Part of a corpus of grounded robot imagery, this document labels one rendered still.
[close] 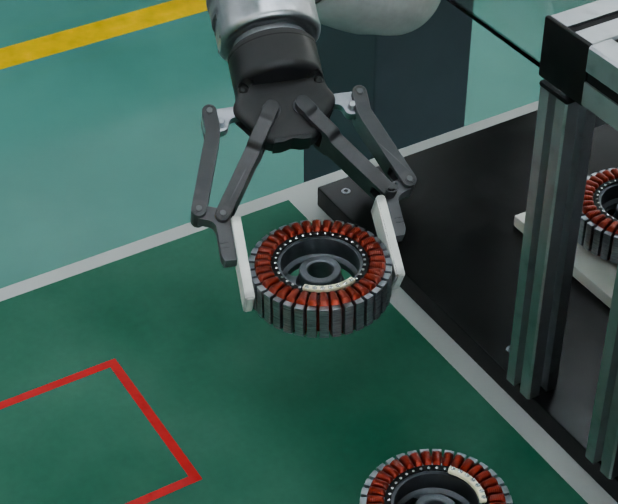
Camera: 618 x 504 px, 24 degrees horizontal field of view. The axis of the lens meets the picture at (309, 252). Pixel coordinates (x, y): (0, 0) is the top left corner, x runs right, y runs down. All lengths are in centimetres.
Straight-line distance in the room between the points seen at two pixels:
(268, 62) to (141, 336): 27
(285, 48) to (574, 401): 37
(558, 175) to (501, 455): 24
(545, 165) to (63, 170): 181
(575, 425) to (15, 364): 47
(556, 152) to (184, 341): 39
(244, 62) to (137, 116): 174
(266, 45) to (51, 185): 160
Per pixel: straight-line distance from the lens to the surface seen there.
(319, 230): 116
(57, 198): 271
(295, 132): 118
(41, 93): 302
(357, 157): 117
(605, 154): 147
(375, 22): 136
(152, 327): 127
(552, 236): 108
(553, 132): 103
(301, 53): 118
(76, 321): 129
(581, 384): 120
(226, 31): 120
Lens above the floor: 159
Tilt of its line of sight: 39 degrees down
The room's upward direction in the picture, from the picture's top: straight up
